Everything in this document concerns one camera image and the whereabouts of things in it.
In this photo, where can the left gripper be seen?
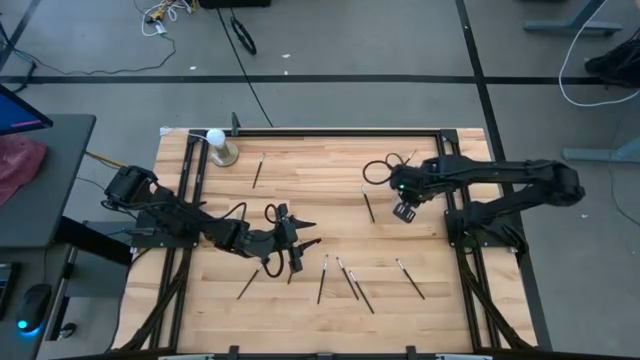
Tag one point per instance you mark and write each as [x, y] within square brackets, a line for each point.
[285, 240]

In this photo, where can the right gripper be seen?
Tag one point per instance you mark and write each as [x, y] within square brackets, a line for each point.
[410, 182]

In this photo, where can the clear acrylic brush holder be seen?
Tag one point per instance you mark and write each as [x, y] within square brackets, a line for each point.
[391, 206]
[248, 285]

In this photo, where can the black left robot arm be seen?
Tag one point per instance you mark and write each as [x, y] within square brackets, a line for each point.
[190, 220]

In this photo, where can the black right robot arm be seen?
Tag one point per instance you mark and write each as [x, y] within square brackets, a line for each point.
[500, 170]

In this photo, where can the grey leader arm base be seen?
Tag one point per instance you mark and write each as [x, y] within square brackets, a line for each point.
[185, 357]
[462, 357]

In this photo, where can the white bulb lamp, brass base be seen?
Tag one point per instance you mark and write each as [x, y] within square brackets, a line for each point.
[216, 137]

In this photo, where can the blue-grey desk foot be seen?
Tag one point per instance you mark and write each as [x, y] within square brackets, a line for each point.
[595, 154]
[570, 27]

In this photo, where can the black box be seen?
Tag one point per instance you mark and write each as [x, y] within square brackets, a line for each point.
[235, 3]

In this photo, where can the black desk caster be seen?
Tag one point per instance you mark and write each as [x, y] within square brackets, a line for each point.
[68, 330]

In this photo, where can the black office desk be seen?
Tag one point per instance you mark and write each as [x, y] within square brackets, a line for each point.
[50, 200]

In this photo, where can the black computer mouse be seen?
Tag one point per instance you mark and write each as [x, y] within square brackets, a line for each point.
[34, 305]

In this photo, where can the pink cloth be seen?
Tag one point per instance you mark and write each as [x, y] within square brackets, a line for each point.
[17, 165]

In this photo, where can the computer monitor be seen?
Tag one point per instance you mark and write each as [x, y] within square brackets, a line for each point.
[15, 115]

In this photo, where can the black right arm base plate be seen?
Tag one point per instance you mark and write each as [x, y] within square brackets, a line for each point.
[492, 239]

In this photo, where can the black camera post clamp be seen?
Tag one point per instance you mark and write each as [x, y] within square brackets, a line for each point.
[235, 122]

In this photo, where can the black frame clamp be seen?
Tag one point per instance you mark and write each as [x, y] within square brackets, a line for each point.
[411, 352]
[233, 352]

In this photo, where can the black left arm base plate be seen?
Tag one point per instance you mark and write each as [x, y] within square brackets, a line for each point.
[145, 235]

